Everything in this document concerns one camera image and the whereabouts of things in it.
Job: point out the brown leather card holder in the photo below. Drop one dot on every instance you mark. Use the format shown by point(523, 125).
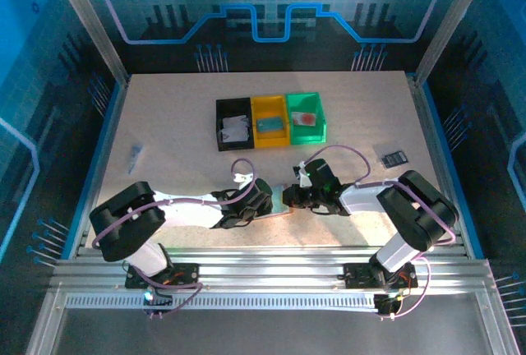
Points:
point(280, 199)

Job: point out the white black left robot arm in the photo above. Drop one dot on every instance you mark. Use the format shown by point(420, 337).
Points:
point(185, 207)

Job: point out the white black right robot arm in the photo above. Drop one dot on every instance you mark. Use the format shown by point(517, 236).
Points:
point(361, 201)

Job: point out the teal chip card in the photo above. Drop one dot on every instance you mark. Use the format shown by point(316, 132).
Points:
point(270, 125)

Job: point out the white card with red circles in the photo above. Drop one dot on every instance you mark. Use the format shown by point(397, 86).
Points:
point(305, 118)

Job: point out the small black chip card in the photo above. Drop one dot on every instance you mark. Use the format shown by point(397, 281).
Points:
point(394, 159)

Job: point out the yellow plastic bin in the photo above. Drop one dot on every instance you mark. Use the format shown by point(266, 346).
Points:
point(269, 141)

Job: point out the green plastic bin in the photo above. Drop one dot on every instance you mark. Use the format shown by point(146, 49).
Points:
point(310, 137)

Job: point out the black plastic bin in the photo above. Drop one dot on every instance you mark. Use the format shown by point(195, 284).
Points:
point(222, 145)

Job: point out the small black controller board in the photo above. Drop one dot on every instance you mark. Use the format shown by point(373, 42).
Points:
point(388, 303)

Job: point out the aluminium frame rail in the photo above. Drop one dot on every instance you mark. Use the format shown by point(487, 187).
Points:
point(271, 266)

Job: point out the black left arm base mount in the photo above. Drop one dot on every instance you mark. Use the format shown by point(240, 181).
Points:
point(185, 273)

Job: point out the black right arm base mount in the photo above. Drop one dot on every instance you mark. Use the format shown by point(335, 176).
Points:
point(357, 275)

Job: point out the aluminium frame post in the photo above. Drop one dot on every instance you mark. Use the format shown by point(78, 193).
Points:
point(452, 22)
point(90, 22)

